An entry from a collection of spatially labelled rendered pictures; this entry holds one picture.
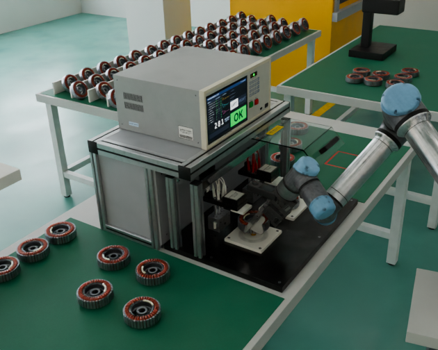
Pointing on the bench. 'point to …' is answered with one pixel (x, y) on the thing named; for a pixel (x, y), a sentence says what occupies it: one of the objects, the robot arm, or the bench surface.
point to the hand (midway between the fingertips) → (252, 222)
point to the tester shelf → (167, 157)
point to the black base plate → (304, 223)
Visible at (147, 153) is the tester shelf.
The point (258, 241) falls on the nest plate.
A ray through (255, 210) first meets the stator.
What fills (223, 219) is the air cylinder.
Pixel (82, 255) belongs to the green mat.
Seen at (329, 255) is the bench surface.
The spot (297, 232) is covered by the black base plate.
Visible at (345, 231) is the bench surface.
